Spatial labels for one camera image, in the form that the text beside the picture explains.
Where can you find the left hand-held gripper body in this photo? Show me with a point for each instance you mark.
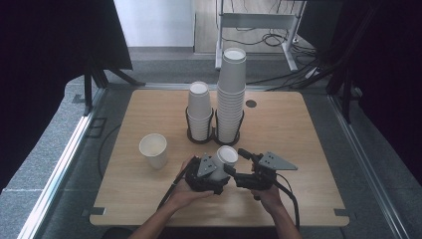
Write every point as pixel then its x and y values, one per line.
pixel 202 176

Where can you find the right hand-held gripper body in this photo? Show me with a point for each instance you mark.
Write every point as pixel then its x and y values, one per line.
pixel 263 177

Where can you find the single white paper cup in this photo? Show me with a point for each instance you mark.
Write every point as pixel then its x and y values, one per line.
pixel 222 164
pixel 156 159

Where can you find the tall stack of paper cups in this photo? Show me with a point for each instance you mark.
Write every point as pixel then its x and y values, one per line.
pixel 231 89

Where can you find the short stack of paper cups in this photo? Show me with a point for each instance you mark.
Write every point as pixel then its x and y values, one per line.
pixel 199 104

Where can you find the person's right hand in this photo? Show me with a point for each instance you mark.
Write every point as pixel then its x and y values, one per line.
pixel 270 200

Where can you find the person's left hand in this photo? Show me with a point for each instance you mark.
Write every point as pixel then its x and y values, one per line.
pixel 184 195

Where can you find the black round table grommet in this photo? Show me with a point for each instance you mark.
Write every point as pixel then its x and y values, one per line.
pixel 251 103

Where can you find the black tripod stand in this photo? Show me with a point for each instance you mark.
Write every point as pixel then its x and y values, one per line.
pixel 88 93

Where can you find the dark curtain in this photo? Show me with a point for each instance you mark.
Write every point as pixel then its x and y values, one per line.
pixel 40 66
pixel 391 66

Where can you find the aluminium frame rail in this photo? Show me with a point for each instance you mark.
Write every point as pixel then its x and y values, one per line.
pixel 59 169
pixel 166 85
pixel 365 166

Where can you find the black floor bracket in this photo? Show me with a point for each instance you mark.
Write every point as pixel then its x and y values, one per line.
pixel 96 127

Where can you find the white metal desk frame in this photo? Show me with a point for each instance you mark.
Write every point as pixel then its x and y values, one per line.
pixel 255 20

